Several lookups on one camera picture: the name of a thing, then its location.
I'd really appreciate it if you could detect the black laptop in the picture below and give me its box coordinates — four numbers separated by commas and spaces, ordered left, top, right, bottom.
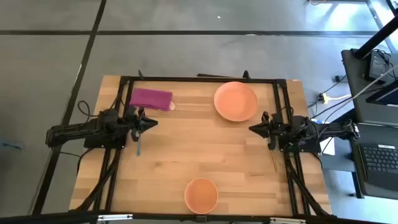
351, 123, 398, 200

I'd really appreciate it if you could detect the grey side desk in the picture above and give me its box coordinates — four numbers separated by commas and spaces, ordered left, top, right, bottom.
341, 48, 398, 127

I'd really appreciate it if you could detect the orange plate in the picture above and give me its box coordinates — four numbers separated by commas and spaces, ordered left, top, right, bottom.
213, 81, 259, 123

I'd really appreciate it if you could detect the black slanted pole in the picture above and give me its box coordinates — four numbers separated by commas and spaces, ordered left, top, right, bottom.
353, 15, 398, 60

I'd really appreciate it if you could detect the purple folded cloth napkin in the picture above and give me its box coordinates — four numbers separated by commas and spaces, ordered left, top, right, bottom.
129, 88, 174, 111

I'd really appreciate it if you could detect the orange bowl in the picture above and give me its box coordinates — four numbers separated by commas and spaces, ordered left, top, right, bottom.
183, 177, 220, 215

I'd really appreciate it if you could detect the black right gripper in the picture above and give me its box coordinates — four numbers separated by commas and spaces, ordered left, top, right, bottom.
248, 111, 282, 151

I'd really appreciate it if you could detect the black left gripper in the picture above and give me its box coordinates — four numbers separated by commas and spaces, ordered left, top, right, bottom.
126, 105, 159, 142

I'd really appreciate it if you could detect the black aluminium table frame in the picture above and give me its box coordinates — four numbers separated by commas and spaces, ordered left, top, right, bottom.
0, 70, 383, 224

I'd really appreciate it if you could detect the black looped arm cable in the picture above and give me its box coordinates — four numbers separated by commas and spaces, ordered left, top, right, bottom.
76, 100, 97, 119

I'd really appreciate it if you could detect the white cable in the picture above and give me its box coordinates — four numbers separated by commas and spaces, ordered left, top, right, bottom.
351, 63, 398, 101

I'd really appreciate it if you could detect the silver frame bracket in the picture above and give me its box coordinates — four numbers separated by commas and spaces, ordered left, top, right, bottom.
269, 217, 307, 224
97, 213, 134, 222

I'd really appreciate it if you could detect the gold fork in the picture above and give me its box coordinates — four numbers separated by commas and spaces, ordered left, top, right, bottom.
271, 149, 279, 174

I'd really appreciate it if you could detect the black floor cable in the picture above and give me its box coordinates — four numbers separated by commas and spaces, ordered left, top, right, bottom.
307, 74, 368, 121

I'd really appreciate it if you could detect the black power adapter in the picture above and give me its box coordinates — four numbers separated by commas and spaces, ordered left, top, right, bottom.
368, 49, 393, 82

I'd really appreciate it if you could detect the white paper sheet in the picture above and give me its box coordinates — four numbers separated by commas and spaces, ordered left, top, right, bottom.
321, 136, 336, 156

